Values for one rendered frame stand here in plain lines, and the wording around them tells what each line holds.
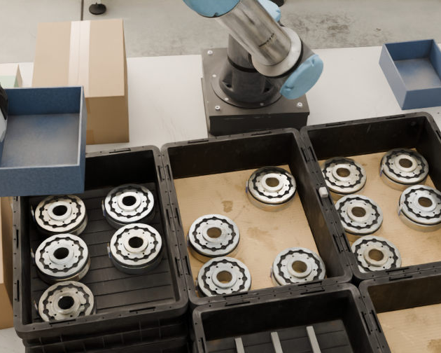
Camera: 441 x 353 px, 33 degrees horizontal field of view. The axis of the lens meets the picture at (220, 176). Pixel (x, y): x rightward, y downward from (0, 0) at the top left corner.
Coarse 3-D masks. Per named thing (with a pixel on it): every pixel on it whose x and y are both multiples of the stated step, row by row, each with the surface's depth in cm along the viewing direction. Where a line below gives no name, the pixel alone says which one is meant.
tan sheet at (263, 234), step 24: (288, 168) 163; (192, 192) 158; (216, 192) 158; (240, 192) 158; (192, 216) 153; (240, 216) 153; (264, 216) 153; (288, 216) 154; (240, 240) 149; (264, 240) 149; (288, 240) 149; (312, 240) 150; (192, 264) 145; (264, 264) 145
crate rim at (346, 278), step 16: (288, 128) 157; (176, 144) 153; (192, 144) 153; (304, 160) 151; (176, 208) 142; (320, 208) 143; (176, 224) 139; (336, 240) 137; (192, 288) 130; (272, 288) 130; (288, 288) 130; (304, 288) 130; (192, 304) 128; (208, 304) 128
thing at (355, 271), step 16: (416, 112) 161; (304, 128) 157; (320, 128) 157; (336, 128) 158; (432, 128) 158; (304, 144) 154; (320, 176) 148; (336, 224) 140; (352, 256) 135; (352, 272) 133; (368, 272) 133; (384, 272) 133; (400, 272) 133
